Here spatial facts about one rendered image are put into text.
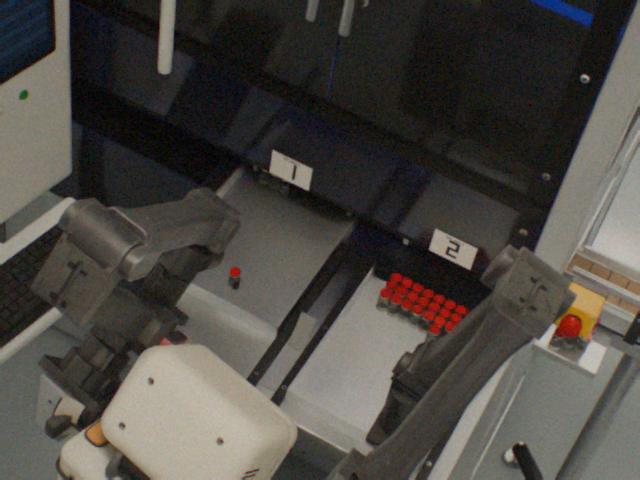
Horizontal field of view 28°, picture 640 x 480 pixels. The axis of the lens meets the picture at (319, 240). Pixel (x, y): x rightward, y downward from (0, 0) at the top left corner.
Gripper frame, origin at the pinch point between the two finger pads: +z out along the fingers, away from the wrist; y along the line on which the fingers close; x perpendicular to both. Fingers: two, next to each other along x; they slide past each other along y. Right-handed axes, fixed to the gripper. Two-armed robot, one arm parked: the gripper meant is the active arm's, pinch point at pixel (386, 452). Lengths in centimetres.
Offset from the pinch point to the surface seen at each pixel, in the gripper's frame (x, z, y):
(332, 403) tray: 12.8, 2.1, 5.0
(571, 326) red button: -18.2, -10.9, 34.3
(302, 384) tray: 19.1, 2.0, 5.6
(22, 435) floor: 89, 90, 12
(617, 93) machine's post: -9, -60, 37
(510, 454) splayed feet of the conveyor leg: -18, 89, 73
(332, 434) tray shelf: 9.9, 2.3, -0.5
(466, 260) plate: 3.9, -10.9, 37.5
